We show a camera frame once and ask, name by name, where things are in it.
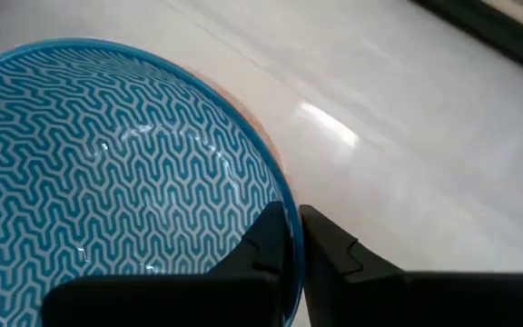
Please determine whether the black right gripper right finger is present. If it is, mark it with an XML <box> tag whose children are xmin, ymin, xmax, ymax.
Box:
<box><xmin>298</xmin><ymin>203</ymin><xmax>523</xmax><ymax>327</ymax></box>

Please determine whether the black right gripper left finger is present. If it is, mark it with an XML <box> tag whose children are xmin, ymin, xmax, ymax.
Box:
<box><xmin>41</xmin><ymin>202</ymin><xmax>291</xmax><ymax>327</ymax></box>

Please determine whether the blue zigzag patterned bowl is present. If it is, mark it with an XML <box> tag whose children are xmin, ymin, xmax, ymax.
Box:
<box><xmin>0</xmin><ymin>37</ymin><xmax>307</xmax><ymax>327</ymax></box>

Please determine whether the white table cover sheet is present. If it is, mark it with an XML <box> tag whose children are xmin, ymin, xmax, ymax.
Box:
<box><xmin>0</xmin><ymin>0</ymin><xmax>523</xmax><ymax>327</ymax></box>

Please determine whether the black metal table frame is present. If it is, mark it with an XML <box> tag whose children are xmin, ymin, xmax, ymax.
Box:
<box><xmin>409</xmin><ymin>0</ymin><xmax>523</xmax><ymax>84</ymax></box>

